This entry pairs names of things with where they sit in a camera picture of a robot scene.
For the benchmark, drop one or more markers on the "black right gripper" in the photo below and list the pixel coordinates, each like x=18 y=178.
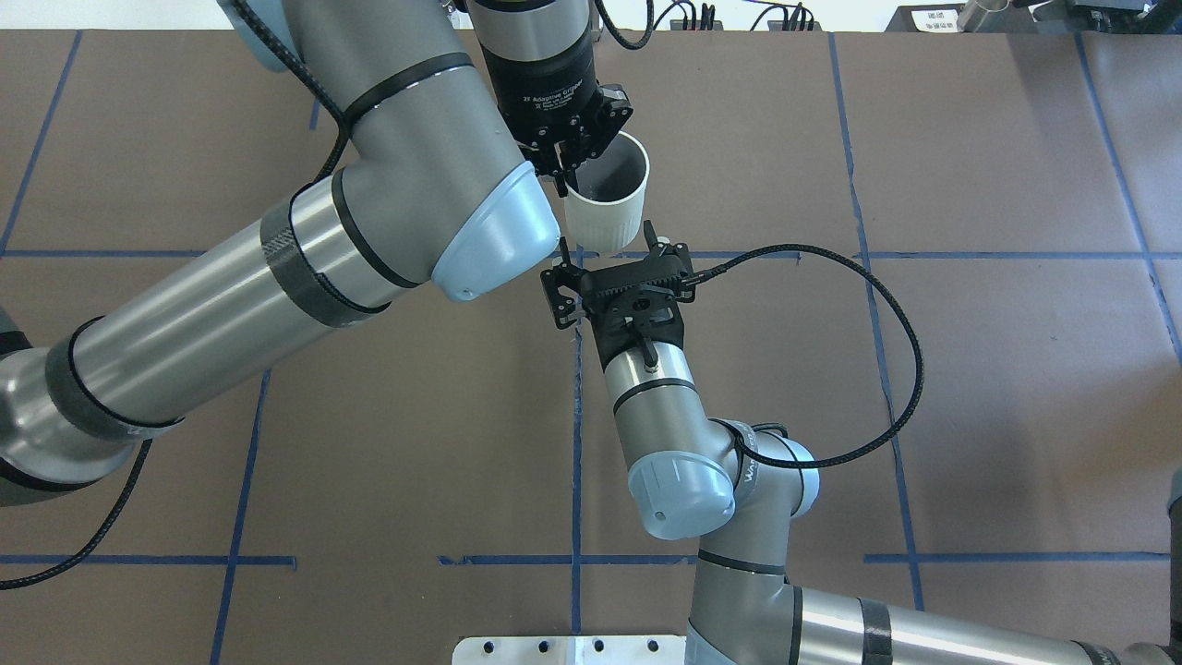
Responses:
x=561 y=294

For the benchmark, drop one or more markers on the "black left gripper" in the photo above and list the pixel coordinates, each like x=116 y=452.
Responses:
x=545 y=92

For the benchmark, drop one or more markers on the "white ribbed HOME mug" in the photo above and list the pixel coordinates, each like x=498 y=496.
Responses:
x=604 y=205

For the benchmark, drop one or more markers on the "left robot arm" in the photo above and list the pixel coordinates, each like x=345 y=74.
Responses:
x=445 y=189

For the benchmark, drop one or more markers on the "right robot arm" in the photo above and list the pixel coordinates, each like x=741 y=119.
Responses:
x=736 y=488

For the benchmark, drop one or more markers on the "small metal cup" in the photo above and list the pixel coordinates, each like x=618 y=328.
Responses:
x=981 y=16

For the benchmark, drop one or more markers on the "black power strip left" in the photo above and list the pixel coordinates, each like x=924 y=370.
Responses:
x=688 y=16

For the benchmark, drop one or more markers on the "black power strip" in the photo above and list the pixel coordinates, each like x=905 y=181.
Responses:
x=688 y=16
x=785 y=17

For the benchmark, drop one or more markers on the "black power strip right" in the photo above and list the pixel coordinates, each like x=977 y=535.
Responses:
x=785 y=17

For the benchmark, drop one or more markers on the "brown paper table cover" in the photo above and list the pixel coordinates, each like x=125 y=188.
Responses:
x=453 y=470

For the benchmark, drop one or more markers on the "black box with label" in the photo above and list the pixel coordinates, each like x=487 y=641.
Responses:
x=933 y=19

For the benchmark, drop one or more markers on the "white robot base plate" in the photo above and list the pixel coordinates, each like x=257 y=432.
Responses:
x=571 y=649

